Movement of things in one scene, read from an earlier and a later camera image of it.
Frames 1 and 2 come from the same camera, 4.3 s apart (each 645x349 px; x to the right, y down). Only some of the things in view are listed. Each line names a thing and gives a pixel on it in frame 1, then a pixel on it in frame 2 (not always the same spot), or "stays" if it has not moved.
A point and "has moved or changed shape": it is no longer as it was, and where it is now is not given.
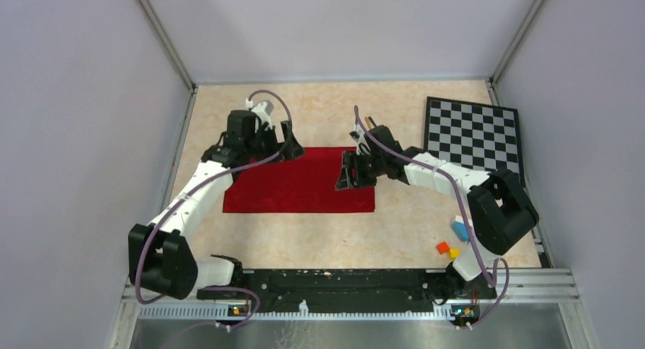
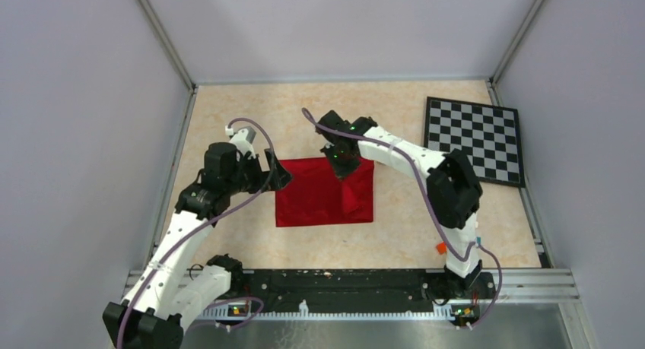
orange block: x=443 y=247 stays
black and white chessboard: x=472 y=135 stays
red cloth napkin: x=307 y=183 has moved or changed shape
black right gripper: x=352 y=160 → x=341 y=172
